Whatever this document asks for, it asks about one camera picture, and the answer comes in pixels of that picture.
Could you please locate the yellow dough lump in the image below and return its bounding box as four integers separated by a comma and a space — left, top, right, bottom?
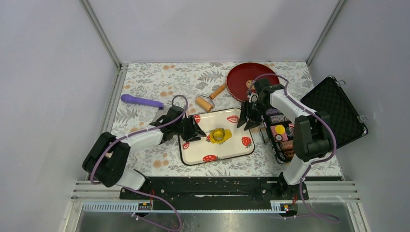
209, 129, 232, 145

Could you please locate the orange handle metal scraper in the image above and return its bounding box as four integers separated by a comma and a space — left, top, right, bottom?
151, 107, 167, 122

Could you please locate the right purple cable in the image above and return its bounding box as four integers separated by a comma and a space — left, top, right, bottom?
248, 73, 341, 224

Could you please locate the yellow dough disc in case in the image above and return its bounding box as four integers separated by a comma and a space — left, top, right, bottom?
274, 125, 286, 134

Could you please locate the wooden dough roller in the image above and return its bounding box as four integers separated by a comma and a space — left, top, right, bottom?
195, 84, 226, 112

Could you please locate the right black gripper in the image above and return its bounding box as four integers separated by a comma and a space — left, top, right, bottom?
236, 100, 272, 131

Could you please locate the strawberry print tray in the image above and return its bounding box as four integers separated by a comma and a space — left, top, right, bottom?
178, 108, 255, 166

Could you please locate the red round plate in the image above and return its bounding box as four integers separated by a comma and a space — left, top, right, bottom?
226, 62, 275, 101

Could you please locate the floral table mat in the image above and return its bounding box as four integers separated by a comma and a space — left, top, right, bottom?
88, 62, 343, 178

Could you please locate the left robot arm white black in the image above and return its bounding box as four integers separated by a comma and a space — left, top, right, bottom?
82, 106, 206, 199

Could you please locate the purple handle tool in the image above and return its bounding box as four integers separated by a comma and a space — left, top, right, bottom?
120, 94, 164, 109

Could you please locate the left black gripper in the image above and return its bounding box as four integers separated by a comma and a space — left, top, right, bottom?
174, 115, 206, 143

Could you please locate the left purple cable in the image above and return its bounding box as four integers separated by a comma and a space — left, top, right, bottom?
89, 94, 189, 232

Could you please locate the metal ring cutter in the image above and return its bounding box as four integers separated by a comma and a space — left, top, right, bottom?
211, 128, 225, 142

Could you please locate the purple cable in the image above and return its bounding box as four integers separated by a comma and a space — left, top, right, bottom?
248, 73, 341, 224
89, 94, 189, 232

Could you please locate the black foam-lined case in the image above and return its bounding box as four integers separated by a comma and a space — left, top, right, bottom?
261, 75, 368, 164

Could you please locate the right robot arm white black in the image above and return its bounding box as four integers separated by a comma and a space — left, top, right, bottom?
237, 74, 337, 199

